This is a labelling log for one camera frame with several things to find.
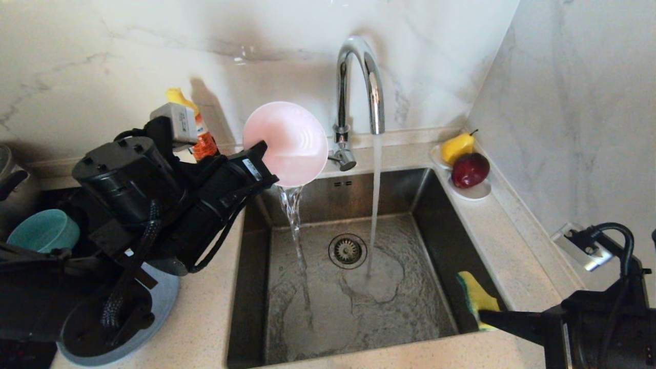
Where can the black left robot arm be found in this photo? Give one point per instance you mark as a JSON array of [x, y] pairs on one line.
[[123, 179]]

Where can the yellow pear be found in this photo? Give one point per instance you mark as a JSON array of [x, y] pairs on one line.
[[455, 147]]

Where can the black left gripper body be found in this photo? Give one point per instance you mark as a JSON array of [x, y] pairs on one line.
[[215, 205]]

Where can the pink bowl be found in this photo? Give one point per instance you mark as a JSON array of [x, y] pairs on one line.
[[287, 143]]

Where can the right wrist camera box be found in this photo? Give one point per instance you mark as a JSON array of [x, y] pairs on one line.
[[579, 248]]

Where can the teal bowl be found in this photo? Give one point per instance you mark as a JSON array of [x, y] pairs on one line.
[[43, 230]]

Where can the blue-grey plate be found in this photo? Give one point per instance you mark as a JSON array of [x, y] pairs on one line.
[[166, 297]]

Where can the yellow orange detergent bottle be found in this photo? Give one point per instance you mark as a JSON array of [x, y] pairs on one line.
[[205, 146]]

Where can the dark red apple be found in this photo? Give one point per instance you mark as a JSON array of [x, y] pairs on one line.
[[469, 170]]

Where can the small white dish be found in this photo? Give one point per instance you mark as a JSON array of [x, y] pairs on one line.
[[477, 192], [435, 157]]

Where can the yellow green sponge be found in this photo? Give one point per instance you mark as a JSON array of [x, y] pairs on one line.
[[476, 297]]

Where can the round metal drain strainer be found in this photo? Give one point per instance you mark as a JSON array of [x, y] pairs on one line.
[[347, 251]]

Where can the chrome gooseneck faucet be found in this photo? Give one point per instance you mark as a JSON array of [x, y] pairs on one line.
[[342, 92]]

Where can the thin water trickle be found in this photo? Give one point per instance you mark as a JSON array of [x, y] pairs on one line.
[[294, 215]]

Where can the stainless steel sink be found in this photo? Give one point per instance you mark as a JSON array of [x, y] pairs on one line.
[[410, 307]]

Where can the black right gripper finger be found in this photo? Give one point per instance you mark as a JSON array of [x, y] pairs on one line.
[[517, 316], [533, 334]]

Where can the black induction cooktop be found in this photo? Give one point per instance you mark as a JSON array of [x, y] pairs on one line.
[[25, 356]]

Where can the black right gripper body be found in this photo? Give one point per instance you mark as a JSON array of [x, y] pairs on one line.
[[579, 338]]

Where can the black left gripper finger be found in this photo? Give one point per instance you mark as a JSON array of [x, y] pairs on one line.
[[259, 151]]

